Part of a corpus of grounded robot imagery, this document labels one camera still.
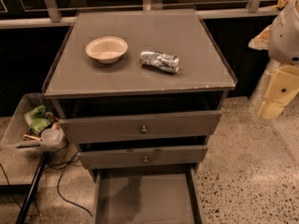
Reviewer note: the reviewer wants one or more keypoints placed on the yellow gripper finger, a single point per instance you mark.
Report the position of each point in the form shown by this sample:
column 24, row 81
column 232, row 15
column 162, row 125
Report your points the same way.
column 282, row 88
column 260, row 41

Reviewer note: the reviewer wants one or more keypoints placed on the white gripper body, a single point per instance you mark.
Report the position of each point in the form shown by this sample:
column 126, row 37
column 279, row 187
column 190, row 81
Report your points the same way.
column 285, row 36

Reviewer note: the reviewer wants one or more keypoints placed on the silver redbull can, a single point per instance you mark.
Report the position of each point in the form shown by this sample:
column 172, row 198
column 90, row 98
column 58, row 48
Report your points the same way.
column 161, row 61

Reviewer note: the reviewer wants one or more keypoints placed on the grey middle drawer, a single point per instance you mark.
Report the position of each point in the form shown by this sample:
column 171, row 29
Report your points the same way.
column 123, row 158

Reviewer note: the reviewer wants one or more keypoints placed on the grey drawer cabinet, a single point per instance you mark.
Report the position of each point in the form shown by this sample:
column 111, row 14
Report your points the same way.
column 82, row 87

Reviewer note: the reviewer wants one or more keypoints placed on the brass top drawer knob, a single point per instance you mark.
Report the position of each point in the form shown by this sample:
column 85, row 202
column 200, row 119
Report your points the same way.
column 144, row 129

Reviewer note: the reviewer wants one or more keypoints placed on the brass drawer knob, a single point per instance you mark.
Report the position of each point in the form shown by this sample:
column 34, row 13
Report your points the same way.
column 145, row 159
column 144, row 129

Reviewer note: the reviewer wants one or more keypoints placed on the grey open bottom drawer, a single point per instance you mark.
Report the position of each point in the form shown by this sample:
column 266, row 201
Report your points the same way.
column 147, row 195

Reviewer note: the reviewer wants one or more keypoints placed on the brass middle drawer knob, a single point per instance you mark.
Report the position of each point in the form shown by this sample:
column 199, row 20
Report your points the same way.
column 145, row 159

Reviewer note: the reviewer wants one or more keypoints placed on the grey top drawer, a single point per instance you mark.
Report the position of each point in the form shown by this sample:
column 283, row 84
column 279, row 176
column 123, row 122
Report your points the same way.
column 127, row 128

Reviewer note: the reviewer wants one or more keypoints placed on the yellow object on ledge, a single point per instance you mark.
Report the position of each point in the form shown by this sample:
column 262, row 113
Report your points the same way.
column 282, row 3

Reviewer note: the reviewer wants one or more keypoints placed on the white paper bowl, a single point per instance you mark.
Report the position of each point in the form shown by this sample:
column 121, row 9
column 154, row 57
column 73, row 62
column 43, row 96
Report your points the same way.
column 106, row 49

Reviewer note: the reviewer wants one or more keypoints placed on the metal window railing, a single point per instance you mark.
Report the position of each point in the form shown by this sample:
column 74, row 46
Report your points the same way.
column 30, row 13

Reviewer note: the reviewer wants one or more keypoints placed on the clear plastic cup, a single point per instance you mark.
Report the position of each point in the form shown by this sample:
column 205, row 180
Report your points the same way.
column 50, row 135

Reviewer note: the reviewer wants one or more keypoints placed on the green snack bag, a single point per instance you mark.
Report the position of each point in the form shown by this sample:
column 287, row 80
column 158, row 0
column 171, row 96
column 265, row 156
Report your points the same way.
column 36, row 119

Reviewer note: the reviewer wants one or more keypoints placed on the clear plastic bin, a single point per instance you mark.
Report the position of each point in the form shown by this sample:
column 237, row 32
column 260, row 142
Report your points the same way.
column 17, row 128

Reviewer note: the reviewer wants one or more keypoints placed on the black metal bar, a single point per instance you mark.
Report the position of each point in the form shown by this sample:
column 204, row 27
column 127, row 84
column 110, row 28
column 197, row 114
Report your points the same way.
column 32, row 190

